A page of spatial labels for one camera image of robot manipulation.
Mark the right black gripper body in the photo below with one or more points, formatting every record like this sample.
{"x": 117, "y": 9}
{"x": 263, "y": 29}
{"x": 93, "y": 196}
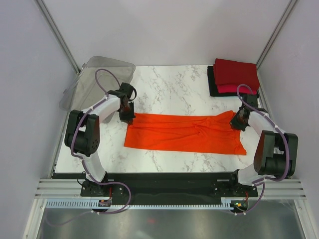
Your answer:
{"x": 237, "y": 123}

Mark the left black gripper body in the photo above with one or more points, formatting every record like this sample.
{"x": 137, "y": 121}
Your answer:
{"x": 127, "y": 114}

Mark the orange t shirt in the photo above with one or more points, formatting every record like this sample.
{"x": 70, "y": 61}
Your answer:
{"x": 198, "y": 134}

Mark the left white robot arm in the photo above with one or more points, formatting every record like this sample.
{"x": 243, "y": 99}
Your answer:
{"x": 83, "y": 128}

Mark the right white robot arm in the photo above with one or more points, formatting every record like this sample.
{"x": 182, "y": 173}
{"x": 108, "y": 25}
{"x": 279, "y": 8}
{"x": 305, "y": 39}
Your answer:
{"x": 276, "y": 153}

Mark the pink folded shirt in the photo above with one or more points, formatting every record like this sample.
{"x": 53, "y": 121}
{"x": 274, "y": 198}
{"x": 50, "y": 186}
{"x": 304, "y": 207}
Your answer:
{"x": 233, "y": 89}

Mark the black folded shirt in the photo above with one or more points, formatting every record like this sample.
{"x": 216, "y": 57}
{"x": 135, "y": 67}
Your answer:
{"x": 213, "y": 87}

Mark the clear plastic bin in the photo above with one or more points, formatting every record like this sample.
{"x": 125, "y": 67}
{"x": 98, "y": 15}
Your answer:
{"x": 98, "y": 75}

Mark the dark red folded shirt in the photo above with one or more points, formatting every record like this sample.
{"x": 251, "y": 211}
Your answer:
{"x": 228, "y": 72}

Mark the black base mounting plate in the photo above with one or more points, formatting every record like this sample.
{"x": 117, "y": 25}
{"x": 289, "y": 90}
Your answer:
{"x": 169, "y": 187}

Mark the left aluminium rail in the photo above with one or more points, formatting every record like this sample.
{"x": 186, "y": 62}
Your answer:
{"x": 58, "y": 189}

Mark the white slotted cable duct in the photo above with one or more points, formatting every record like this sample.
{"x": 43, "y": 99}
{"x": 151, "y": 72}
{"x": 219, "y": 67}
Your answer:
{"x": 99, "y": 204}

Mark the right aluminium frame post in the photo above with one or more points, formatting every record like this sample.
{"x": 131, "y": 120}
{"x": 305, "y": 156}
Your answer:
{"x": 277, "y": 30}

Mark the aluminium frame post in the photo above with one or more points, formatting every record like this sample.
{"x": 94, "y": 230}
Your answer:
{"x": 277, "y": 30}
{"x": 57, "y": 34}

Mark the left aluminium frame post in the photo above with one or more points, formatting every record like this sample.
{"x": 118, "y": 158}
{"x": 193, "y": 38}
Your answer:
{"x": 57, "y": 34}

